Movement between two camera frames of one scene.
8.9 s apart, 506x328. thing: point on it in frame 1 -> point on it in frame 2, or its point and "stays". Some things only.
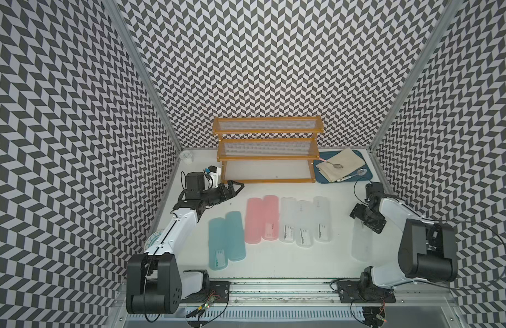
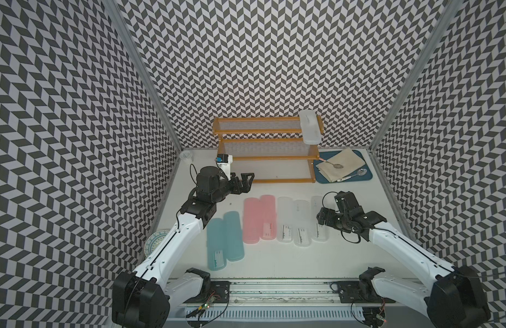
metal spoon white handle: (361, 172) stays
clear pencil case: (288, 219) stays
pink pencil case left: (254, 221) stays
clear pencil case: (362, 242) -> (310, 127)
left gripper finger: (241, 188) -> (247, 181)
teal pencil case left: (217, 260) stays
